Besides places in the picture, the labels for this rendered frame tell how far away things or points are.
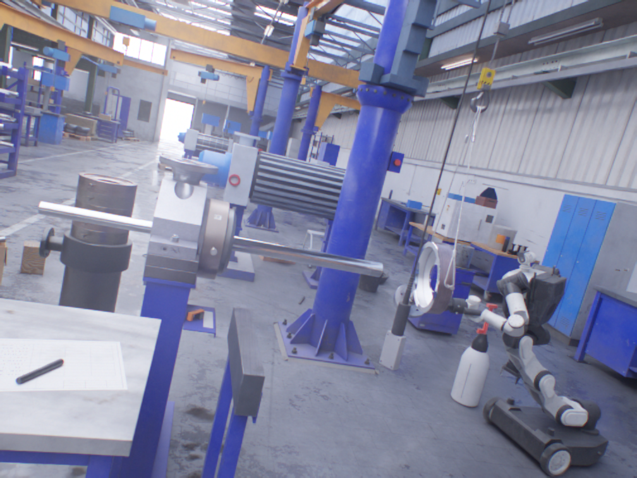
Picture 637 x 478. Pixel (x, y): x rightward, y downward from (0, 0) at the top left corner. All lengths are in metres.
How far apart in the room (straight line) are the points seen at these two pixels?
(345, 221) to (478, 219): 5.33
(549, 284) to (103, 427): 2.56
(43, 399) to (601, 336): 5.77
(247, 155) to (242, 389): 4.35
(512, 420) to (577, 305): 3.42
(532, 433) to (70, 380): 2.94
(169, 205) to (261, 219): 7.36
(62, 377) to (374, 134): 3.04
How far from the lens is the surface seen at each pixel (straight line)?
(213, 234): 2.27
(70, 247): 3.82
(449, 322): 5.77
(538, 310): 3.34
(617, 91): 8.56
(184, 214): 2.22
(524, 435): 3.85
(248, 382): 1.69
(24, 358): 1.65
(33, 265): 5.13
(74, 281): 3.89
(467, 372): 4.17
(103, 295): 3.90
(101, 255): 3.75
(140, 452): 2.47
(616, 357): 6.33
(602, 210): 7.12
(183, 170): 2.33
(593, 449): 4.06
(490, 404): 4.04
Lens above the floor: 1.59
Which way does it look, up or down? 10 degrees down
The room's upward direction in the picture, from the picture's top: 13 degrees clockwise
